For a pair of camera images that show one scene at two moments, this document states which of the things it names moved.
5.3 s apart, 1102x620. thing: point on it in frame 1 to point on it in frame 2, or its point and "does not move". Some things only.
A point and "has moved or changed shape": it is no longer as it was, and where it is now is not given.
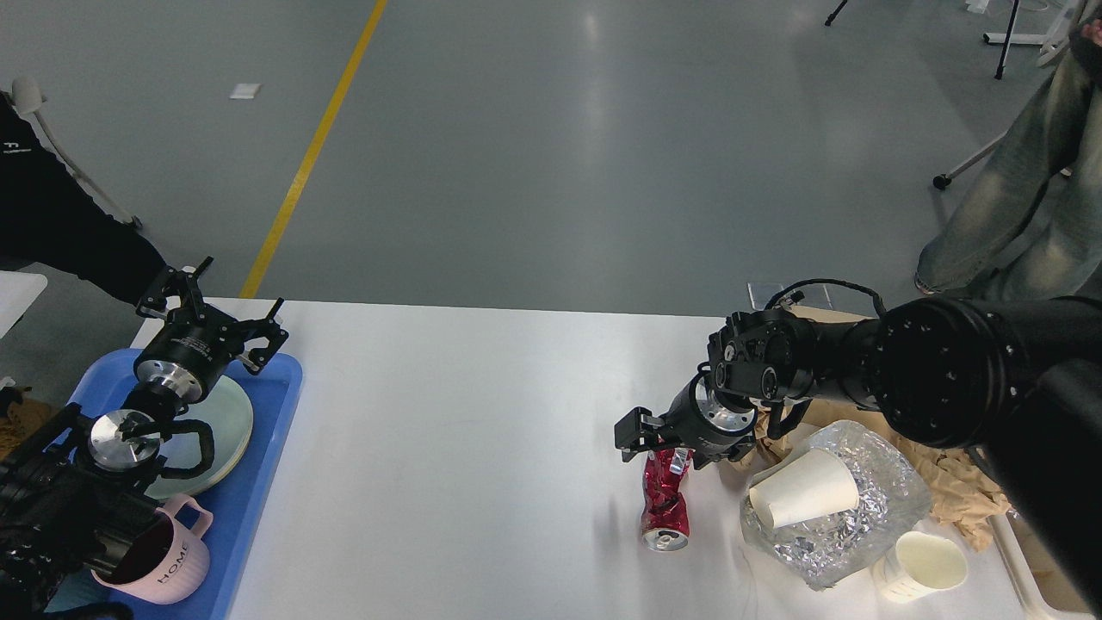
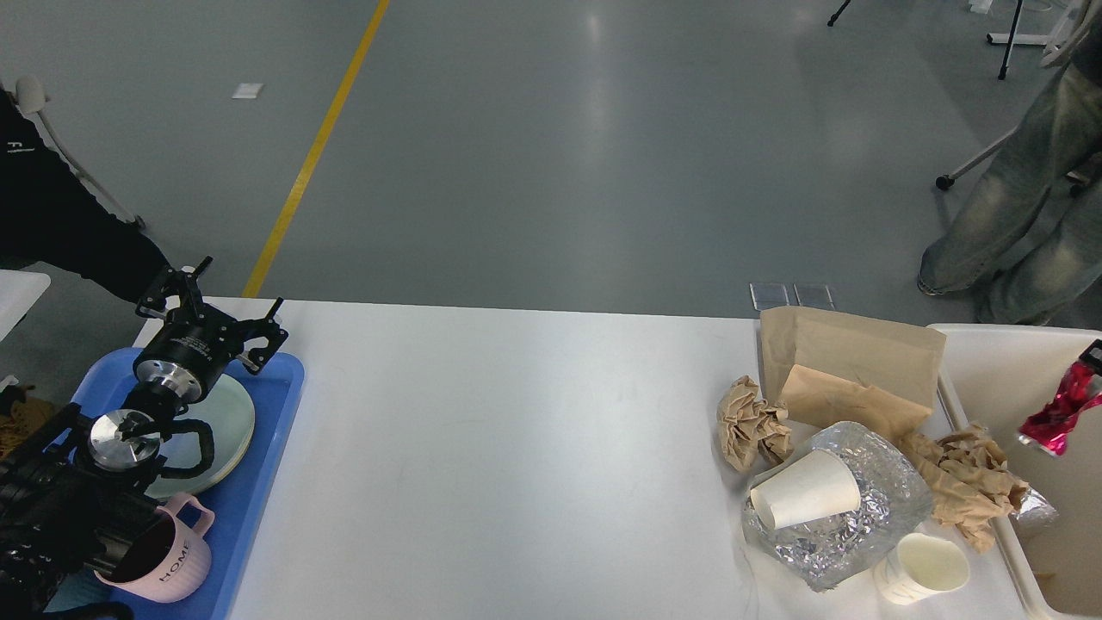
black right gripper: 697,419 to 1092,356
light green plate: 226,411 does not move
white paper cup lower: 919,565 does not move
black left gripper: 191,352 does not move
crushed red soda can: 665,521 has moved or changed shape
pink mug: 172,560 does not move
